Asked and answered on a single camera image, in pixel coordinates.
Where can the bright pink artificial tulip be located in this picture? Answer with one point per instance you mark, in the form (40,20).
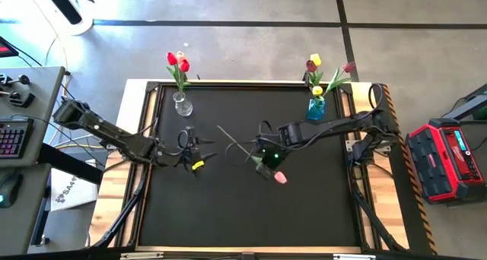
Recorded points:
(281,177)

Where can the black support strut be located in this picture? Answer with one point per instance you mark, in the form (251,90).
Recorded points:
(125,210)
(374,222)

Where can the clear glass vase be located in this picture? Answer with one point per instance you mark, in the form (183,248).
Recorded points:
(184,108)

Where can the black metal stand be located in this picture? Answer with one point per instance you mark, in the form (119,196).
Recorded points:
(472,102)

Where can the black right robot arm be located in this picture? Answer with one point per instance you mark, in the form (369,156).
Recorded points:
(327,127)

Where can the black device with red light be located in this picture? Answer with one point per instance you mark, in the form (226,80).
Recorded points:
(5,49)

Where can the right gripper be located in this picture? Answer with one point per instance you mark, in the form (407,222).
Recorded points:
(265,171)

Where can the dusky maroon artificial tulip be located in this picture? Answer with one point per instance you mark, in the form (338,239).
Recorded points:
(349,66)

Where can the yellow artificial tulip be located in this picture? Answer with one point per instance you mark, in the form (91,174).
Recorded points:
(317,90)
(316,59)

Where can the black backlit keyboard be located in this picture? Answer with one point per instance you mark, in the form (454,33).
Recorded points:
(15,138)

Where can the black desk clamp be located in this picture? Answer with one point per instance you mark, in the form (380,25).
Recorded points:
(23,99)

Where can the black knob lever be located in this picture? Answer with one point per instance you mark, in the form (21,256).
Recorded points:
(23,79)

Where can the black bar on stand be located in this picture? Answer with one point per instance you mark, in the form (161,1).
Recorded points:
(62,3)

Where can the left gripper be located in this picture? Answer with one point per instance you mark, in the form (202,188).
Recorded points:
(186,155)

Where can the blue glass vase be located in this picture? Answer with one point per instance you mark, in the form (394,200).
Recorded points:
(316,111)

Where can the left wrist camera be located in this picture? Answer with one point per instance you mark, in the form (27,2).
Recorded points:
(191,132)

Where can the red black tool box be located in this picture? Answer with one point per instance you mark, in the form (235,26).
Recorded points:
(437,165)

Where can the white printed box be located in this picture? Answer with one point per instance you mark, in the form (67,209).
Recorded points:
(70,191)

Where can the grey side desk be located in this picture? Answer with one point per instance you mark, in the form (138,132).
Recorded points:
(23,226)
(42,100)

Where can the dark red artificial tulip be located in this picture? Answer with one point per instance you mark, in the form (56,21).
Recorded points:
(311,66)

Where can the black computer mouse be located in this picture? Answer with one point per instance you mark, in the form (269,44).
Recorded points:
(8,189)

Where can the silver metal bracket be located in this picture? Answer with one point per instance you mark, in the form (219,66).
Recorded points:
(141,255)
(354,257)

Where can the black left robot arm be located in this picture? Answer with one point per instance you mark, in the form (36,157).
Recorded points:
(114,134)

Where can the white round stand base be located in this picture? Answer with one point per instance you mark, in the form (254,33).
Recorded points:
(81,28)

